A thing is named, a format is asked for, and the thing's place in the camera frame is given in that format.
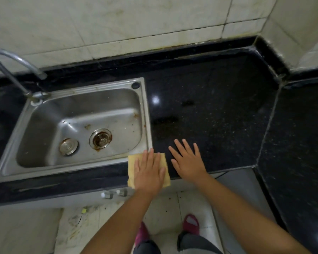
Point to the curved chrome faucet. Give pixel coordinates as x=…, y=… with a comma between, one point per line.
x=38, y=96

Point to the yellow cleaning cloth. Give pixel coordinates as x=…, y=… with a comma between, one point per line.
x=131, y=167

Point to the metal cabinet knob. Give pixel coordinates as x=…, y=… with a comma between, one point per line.
x=122, y=192
x=107, y=194

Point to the pink slipper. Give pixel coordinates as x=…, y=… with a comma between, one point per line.
x=141, y=234
x=190, y=224

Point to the black round sink hole cap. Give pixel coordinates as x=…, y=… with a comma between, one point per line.
x=135, y=85

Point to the person's right thumb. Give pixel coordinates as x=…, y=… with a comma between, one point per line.
x=175, y=165

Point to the person's left thumb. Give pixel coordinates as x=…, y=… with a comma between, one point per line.
x=162, y=175

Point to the small yellow scrap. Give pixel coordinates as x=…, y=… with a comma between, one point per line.
x=84, y=210

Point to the person's left hand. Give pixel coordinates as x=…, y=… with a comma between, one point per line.
x=148, y=177

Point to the person's left middle finger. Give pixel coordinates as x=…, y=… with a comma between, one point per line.
x=150, y=158

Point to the grey trouser leg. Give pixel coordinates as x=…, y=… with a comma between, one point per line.
x=147, y=248
x=196, y=244

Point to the stainless steel sink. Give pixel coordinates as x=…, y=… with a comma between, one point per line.
x=69, y=111

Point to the person's right forearm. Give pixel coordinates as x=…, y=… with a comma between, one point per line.
x=243, y=219

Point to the person's right middle finger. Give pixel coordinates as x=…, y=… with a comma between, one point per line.
x=179, y=148

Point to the white base cabinet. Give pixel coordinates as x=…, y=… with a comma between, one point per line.
x=23, y=230

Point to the person's left forearm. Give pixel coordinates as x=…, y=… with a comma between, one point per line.
x=119, y=224

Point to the round metal sink plug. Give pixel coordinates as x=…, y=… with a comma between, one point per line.
x=68, y=147

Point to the person's right hand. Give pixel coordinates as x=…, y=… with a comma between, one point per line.
x=190, y=166

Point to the person's left little finger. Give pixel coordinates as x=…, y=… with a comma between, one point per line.
x=136, y=167

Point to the person's right little finger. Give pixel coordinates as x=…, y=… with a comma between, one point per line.
x=196, y=150

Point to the rusty sink drain strainer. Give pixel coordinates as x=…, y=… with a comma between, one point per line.
x=100, y=139

